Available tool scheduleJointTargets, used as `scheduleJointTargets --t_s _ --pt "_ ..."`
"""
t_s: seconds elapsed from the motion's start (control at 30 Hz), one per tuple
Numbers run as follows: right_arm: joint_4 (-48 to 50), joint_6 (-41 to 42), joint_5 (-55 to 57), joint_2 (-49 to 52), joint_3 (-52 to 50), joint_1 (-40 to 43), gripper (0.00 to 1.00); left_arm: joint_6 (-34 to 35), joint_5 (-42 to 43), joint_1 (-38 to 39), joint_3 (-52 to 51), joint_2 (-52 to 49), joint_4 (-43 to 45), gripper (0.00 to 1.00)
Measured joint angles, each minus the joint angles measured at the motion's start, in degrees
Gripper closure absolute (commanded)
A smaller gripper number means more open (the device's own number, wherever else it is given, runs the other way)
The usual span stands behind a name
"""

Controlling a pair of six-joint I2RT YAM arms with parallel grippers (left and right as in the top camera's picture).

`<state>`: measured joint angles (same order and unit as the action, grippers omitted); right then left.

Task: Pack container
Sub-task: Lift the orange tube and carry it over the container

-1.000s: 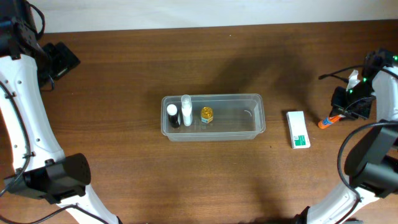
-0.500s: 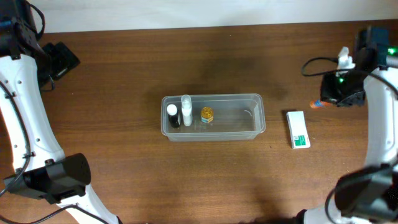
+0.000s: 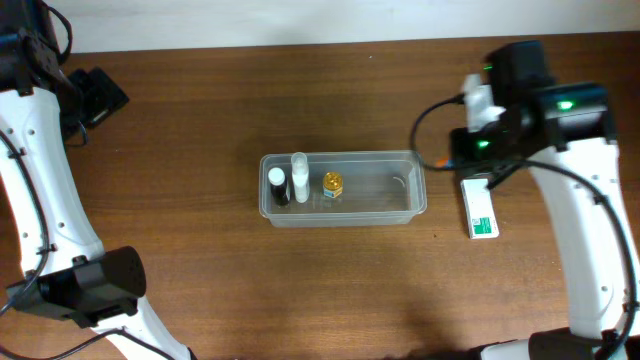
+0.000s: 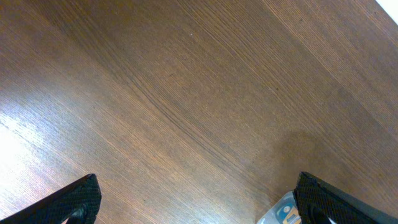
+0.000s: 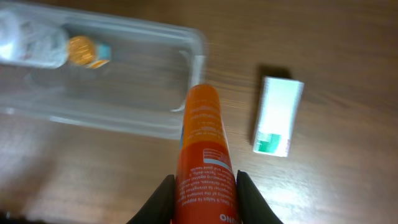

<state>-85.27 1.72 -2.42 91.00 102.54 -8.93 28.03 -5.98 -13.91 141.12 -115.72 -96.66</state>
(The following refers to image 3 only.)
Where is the white medicine box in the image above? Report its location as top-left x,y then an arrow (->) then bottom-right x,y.
460,178 -> 500,240

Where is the small gold-lidded balm jar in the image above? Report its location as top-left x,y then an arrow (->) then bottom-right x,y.
323,172 -> 344,198

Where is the dark bottle white cap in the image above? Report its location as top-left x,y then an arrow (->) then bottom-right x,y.
268,167 -> 291,207

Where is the white lotion bottle clear cap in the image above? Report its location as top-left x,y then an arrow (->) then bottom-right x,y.
291,152 -> 310,203

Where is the orange tube white cap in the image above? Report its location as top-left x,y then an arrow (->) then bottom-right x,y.
436,158 -> 451,168

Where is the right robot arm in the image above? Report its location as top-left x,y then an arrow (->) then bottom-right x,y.
450,41 -> 639,359

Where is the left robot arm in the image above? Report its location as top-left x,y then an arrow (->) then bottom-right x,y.
1,1 -> 193,359

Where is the clear plastic container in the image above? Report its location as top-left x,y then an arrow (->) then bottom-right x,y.
259,150 -> 427,228

